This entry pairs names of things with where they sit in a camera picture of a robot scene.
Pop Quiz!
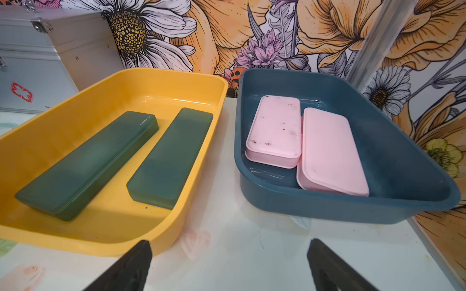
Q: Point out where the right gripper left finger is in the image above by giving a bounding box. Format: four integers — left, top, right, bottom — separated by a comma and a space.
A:
84, 240, 152, 291

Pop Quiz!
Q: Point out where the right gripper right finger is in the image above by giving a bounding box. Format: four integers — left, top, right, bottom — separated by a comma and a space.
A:
307, 238, 377, 291

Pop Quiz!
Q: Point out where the dark green pencil case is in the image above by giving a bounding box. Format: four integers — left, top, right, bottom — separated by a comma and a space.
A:
127, 108, 213, 210

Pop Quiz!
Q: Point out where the pink pencil case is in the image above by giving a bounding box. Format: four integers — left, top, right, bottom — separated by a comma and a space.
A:
296, 107, 370, 196
245, 95, 302, 169

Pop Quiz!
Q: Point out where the dark green pencil case slanted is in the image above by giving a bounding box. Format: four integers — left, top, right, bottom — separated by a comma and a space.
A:
15, 111, 159, 221

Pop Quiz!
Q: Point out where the teal storage tray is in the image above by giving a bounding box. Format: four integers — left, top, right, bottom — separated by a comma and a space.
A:
234, 69, 461, 224

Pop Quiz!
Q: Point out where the silver metal first-aid case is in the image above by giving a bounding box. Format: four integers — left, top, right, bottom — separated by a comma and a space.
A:
1, 6, 124, 114

